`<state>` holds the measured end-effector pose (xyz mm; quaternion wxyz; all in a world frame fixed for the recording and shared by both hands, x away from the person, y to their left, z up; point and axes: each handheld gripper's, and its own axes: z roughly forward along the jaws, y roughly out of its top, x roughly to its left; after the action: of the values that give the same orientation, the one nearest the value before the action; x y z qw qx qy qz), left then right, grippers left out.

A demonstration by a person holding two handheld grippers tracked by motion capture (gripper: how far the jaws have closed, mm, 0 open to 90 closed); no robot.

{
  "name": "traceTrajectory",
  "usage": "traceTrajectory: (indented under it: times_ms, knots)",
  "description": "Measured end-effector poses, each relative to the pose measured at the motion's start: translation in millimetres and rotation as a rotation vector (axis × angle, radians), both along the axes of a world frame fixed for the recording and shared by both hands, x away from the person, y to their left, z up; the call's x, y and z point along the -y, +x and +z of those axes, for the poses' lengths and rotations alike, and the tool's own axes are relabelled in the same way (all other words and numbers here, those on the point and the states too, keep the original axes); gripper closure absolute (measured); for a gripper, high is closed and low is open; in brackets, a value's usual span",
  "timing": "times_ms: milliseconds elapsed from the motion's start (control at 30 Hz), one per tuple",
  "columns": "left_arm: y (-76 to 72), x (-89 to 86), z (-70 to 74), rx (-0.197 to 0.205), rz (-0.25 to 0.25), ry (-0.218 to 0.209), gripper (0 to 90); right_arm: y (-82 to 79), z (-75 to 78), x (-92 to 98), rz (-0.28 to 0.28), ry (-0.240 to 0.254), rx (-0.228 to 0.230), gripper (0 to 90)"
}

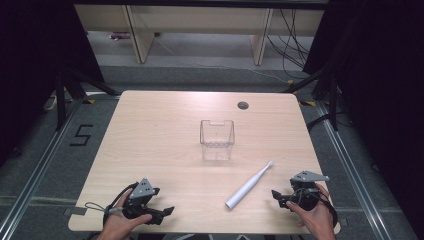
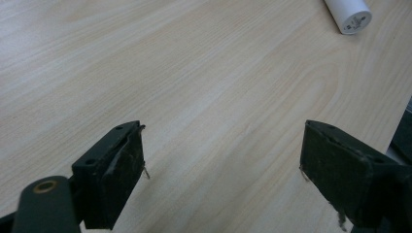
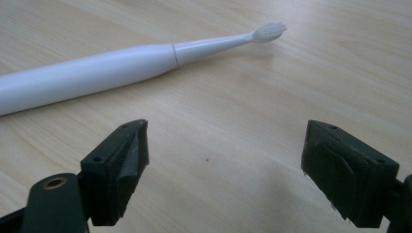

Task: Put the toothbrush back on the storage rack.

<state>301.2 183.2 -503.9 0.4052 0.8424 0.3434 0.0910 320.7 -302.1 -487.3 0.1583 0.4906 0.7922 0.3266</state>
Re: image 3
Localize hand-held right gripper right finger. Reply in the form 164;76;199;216
300;119;400;229

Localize white electric toothbrush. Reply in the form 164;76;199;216
0;20;288;117

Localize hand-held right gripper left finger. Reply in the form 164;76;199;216
77;118;151;227

